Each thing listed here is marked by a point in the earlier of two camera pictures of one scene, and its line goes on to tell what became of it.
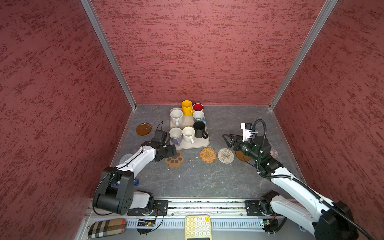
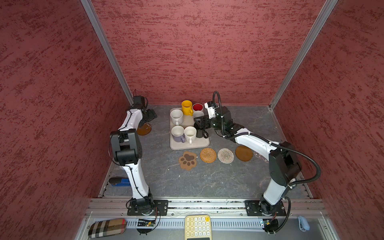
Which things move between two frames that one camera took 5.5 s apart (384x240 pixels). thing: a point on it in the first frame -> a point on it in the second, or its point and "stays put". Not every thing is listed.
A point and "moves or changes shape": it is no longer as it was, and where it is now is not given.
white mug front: x=188 y=134 stays put
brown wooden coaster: x=240 y=156 stays put
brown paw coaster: x=175 y=163 -> x=188 y=161
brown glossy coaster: x=143 y=129 stays put
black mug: x=199 y=129 stays put
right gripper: x=233 y=142 -> x=205 y=118
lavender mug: x=175 y=134 moves or changes shape
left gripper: x=171 y=152 -> x=152 y=115
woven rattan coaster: x=208 y=155 stays put
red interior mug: x=197 y=107 stays put
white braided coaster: x=225 y=155 stays put
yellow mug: x=187 y=106 stays put
